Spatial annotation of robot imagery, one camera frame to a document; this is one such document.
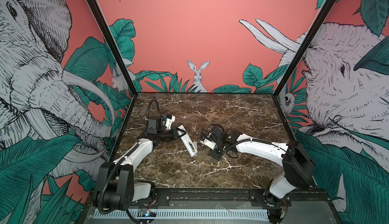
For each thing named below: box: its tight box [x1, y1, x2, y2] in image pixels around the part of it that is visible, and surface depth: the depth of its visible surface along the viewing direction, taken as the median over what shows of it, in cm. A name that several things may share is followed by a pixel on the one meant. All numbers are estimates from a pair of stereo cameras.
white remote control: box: [177, 124, 198, 158], surface depth 83 cm
